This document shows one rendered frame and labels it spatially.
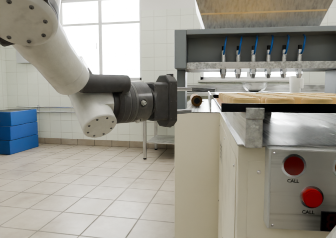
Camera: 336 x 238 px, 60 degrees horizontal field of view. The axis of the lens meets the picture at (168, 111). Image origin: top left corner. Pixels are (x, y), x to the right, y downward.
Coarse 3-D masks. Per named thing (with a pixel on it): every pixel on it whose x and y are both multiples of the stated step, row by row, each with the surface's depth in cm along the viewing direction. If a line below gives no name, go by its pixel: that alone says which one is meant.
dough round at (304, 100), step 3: (303, 99) 52; (306, 99) 51; (309, 99) 51; (312, 99) 50; (315, 99) 50; (318, 99) 50; (321, 99) 50; (324, 99) 50; (327, 99) 50; (330, 99) 50; (303, 102) 52; (306, 102) 51; (309, 102) 50; (312, 102) 50; (315, 102) 50; (318, 102) 50; (321, 102) 49; (324, 102) 49; (327, 102) 50; (330, 102) 50
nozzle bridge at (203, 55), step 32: (192, 32) 119; (224, 32) 118; (256, 32) 116; (288, 32) 115; (320, 32) 115; (192, 64) 124; (224, 64) 122; (256, 64) 120; (288, 64) 119; (320, 64) 117
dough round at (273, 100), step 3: (267, 99) 52; (270, 99) 51; (273, 99) 51; (276, 99) 51; (279, 99) 51; (282, 99) 50; (285, 99) 50; (288, 99) 50; (291, 99) 51; (267, 102) 52; (270, 102) 51; (273, 102) 51; (276, 102) 51; (279, 102) 50; (282, 102) 50; (285, 102) 50; (288, 102) 50; (291, 102) 51
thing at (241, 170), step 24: (264, 120) 90; (288, 120) 90; (312, 120) 90; (240, 144) 52; (264, 144) 52; (288, 144) 52; (312, 144) 52; (240, 168) 53; (264, 168) 52; (240, 192) 53; (240, 216) 54
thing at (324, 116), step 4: (308, 116) 102; (312, 116) 98; (316, 116) 95; (320, 116) 91; (324, 116) 88; (328, 116) 85; (332, 116) 83; (324, 120) 88; (328, 120) 85; (332, 120) 83
